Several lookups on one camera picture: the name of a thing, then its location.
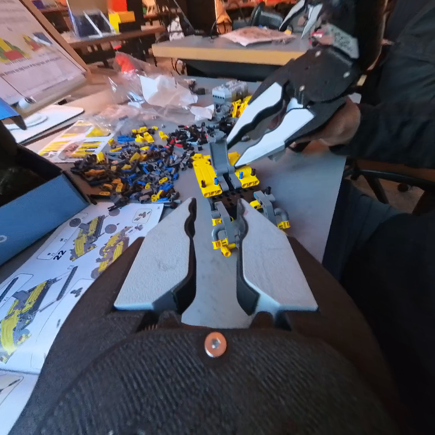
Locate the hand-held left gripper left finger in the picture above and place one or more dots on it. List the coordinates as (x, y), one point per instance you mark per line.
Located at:
(159, 268)

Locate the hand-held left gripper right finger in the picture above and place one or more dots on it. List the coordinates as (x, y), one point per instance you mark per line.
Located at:
(275, 272)

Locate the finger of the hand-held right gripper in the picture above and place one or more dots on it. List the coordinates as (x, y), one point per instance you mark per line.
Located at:
(261, 102)
(285, 132)

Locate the yellow black toy vehicle model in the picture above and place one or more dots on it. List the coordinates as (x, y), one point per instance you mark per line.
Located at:
(204, 173)

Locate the person's right forearm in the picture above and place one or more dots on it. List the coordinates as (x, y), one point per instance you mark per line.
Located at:
(390, 136)

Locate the grey work desk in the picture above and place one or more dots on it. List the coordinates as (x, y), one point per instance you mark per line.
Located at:
(299, 204)

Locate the wood edged desk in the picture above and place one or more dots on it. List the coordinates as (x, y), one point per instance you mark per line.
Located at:
(204, 51)

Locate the person's right hand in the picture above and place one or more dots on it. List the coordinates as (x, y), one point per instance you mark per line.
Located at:
(340, 125)

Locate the heap of yellow toy beams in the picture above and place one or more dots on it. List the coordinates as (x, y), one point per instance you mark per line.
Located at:
(239, 105)

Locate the grey toy battery block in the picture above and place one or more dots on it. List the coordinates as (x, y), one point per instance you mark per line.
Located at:
(227, 90)

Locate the group of grey toy wheels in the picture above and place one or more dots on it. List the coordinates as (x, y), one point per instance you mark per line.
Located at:
(219, 110)

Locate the printed paper sheet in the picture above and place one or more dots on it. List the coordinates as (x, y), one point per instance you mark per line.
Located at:
(258, 34)

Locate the unused grey black gripper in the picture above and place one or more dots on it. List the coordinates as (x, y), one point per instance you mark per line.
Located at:
(295, 13)

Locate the pile of black red pins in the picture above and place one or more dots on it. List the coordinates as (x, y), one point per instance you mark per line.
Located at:
(188, 134)

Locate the black rounded device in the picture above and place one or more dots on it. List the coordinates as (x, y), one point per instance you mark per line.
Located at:
(265, 15)

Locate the building instruction booklet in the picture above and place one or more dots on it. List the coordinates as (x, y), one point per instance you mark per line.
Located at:
(68, 272)

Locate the pile of mixed small pieces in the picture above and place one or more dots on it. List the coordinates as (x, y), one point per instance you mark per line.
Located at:
(136, 170)

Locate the black monitor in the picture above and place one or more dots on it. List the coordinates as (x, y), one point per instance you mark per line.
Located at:
(200, 13)

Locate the blue cardboard box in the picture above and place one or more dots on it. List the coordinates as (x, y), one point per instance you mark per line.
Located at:
(40, 210)

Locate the clear crumpled plastic bag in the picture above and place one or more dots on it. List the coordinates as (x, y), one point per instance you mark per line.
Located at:
(122, 85)

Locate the wooden table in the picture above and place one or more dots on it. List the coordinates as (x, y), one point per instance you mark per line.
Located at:
(136, 34)

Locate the orange red plastic item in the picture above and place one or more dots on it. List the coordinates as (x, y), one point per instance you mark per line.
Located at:
(122, 63)

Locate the yellow black sticker sheet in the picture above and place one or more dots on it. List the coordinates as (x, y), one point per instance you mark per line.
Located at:
(78, 142)

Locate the white display stand base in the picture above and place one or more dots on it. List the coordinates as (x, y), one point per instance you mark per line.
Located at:
(57, 115)

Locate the clear acrylic sign holder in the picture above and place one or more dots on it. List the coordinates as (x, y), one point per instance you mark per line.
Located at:
(91, 23)

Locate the printed instruction display board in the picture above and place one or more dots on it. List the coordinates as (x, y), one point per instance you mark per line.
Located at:
(40, 68)

